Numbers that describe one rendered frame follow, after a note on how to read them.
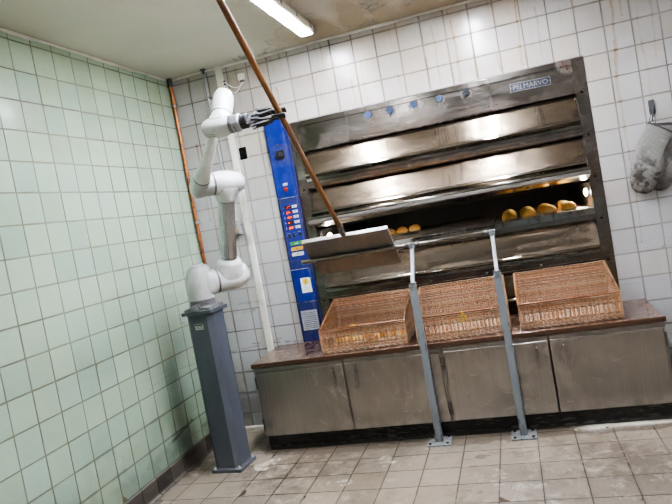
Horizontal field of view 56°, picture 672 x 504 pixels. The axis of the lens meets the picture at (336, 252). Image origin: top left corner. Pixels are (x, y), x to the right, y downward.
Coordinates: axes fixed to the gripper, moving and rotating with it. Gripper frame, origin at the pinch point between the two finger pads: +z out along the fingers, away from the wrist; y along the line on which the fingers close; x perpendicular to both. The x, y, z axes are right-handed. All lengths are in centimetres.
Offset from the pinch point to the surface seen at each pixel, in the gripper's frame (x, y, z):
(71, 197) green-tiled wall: -8, 20, -121
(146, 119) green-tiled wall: -43, -78, -121
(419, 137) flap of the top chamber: -102, -71, 50
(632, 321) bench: -141, 59, 154
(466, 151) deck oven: -111, -60, 79
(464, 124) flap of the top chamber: -101, -74, 80
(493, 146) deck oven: -111, -60, 96
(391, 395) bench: -160, 81, 16
